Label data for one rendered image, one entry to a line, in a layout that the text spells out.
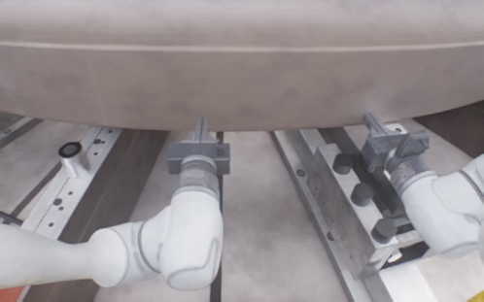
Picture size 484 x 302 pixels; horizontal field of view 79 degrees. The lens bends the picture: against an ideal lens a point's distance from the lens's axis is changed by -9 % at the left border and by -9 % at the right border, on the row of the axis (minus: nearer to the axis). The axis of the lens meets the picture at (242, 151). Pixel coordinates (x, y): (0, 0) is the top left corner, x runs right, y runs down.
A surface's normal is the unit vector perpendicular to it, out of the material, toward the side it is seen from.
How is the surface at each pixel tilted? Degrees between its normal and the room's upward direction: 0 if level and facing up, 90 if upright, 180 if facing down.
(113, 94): 90
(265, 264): 0
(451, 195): 31
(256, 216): 0
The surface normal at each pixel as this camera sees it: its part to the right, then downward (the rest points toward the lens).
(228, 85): 0.04, 0.70
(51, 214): 0.04, -0.72
